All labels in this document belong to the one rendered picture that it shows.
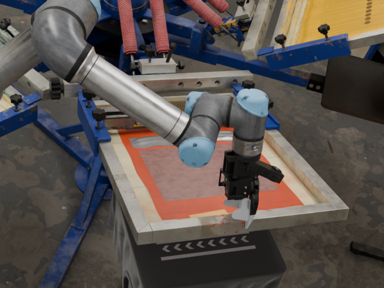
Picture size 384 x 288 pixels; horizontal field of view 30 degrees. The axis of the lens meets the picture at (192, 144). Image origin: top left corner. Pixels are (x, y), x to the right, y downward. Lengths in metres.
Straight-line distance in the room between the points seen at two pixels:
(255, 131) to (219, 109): 0.10
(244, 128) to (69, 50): 0.45
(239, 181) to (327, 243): 1.93
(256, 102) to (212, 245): 0.66
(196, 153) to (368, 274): 2.14
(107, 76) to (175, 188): 0.56
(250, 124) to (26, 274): 1.80
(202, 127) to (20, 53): 0.47
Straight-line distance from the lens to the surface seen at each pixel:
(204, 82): 2.56
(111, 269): 3.30
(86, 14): 1.64
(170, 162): 2.14
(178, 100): 2.30
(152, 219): 1.87
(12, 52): 1.77
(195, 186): 2.03
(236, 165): 1.74
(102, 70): 1.56
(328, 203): 1.98
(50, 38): 1.56
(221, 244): 2.21
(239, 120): 1.68
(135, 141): 2.24
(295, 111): 4.35
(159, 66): 2.54
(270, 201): 2.00
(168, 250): 2.16
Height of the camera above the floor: 2.60
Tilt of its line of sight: 41 degrees down
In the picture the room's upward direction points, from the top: 12 degrees clockwise
